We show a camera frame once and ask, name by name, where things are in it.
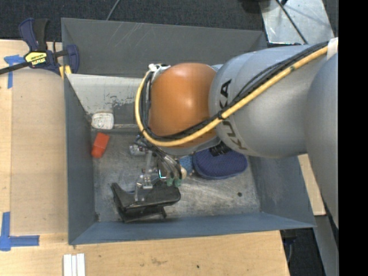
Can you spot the black stapler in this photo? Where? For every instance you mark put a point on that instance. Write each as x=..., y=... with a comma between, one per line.
x=156, y=200

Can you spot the dark blue cloth pad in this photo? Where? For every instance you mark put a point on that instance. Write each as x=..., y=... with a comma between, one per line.
x=221, y=165

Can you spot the grey metal bin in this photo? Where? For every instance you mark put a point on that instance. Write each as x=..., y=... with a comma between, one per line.
x=201, y=200

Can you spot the white rounded box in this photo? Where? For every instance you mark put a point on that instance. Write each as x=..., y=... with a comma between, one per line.
x=102, y=120

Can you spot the pale wood board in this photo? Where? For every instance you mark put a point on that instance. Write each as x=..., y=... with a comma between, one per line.
x=37, y=154

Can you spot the orange-red block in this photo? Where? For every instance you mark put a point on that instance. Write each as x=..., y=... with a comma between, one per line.
x=100, y=145

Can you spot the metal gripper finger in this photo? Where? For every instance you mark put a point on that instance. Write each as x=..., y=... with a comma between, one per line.
x=141, y=193

